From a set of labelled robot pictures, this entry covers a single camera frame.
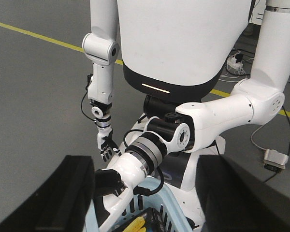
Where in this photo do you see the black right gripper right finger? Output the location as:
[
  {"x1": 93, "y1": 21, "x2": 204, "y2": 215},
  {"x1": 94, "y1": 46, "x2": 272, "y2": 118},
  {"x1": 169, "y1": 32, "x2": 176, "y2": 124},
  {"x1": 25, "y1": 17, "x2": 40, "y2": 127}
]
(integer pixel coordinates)
[{"x1": 195, "y1": 155, "x2": 290, "y2": 232}]

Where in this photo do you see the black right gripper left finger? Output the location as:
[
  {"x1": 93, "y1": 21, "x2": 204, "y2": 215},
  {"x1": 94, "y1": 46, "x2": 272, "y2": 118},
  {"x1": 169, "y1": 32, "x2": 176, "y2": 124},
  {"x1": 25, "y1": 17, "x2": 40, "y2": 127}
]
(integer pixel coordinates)
[{"x1": 0, "y1": 155, "x2": 95, "y2": 232}]

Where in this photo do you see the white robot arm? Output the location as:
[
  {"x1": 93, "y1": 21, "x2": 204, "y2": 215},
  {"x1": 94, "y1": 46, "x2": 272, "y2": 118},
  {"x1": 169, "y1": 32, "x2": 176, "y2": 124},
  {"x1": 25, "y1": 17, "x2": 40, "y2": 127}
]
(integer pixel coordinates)
[{"x1": 0, "y1": 0, "x2": 116, "y2": 223}]

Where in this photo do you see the black white robot hand other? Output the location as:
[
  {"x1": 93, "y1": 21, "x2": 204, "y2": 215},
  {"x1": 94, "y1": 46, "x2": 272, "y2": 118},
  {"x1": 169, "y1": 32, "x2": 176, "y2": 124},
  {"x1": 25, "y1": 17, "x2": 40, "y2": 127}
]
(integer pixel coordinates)
[{"x1": 93, "y1": 153, "x2": 147, "y2": 232}]

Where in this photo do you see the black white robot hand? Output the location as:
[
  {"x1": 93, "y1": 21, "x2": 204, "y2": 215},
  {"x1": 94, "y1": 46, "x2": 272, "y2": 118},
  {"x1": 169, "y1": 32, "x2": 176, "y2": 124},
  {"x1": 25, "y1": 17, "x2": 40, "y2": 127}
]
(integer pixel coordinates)
[{"x1": 97, "y1": 127, "x2": 122, "y2": 162}]

